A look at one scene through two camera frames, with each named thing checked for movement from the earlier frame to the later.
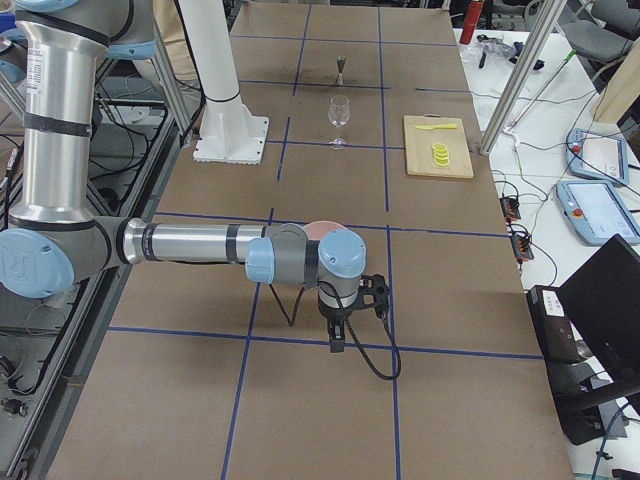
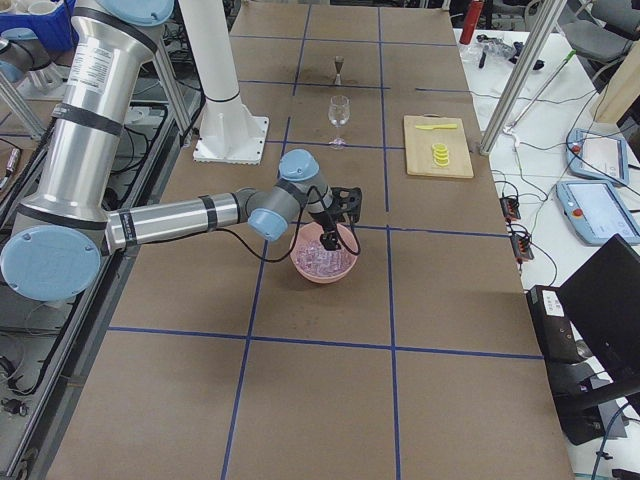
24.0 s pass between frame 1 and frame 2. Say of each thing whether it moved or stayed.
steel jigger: stayed
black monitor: stayed
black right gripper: moved
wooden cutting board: stayed
